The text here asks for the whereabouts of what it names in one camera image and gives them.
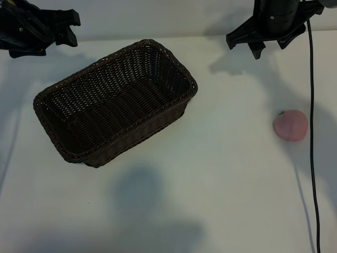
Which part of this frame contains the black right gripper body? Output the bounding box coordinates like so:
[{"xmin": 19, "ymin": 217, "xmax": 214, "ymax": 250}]
[{"xmin": 252, "ymin": 0, "xmax": 325, "ymax": 50}]

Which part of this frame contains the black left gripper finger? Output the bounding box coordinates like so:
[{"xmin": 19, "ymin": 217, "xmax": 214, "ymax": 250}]
[
  {"xmin": 54, "ymin": 26, "xmax": 78, "ymax": 48},
  {"xmin": 48, "ymin": 8, "xmax": 81, "ymax": 28}
]

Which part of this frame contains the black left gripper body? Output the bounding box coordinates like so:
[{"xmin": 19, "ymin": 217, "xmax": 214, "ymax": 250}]
[{"xmin": 0, "ymin": 0, "xmax": 56, "ymax": 59}]

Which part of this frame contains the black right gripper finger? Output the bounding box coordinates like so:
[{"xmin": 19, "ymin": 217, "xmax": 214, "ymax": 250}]
[
  {"xmin": 225, "ymin": 18, "xmax": 267, "ymax": 51},
  {"xmin": 247, "ymin": 40, "xmax": 266, "ymax": 61}
]

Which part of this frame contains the pink peach with green leaf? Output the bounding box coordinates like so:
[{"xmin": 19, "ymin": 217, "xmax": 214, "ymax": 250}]
[{"xmin": 273, "ymin": 109, "xmax": 309, "ymax": 142}]

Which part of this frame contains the dark brown woven wicker basket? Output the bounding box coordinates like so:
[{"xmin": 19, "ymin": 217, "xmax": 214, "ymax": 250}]
[{"xmin": 33, "ymin": 38, "xmax": 199, "ymax": 169}]

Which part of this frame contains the ribbed flat black cable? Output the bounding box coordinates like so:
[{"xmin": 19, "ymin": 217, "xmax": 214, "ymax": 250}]
[{"xmin": 6, "ymin": 0, "xmax": 55, "ymax": 40}]

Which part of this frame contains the thin smooth black cable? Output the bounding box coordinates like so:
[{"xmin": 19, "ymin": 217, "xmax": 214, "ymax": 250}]
[{"xmin": 305, "ymin": 18, "xmax": 322, "ymax": 253}]

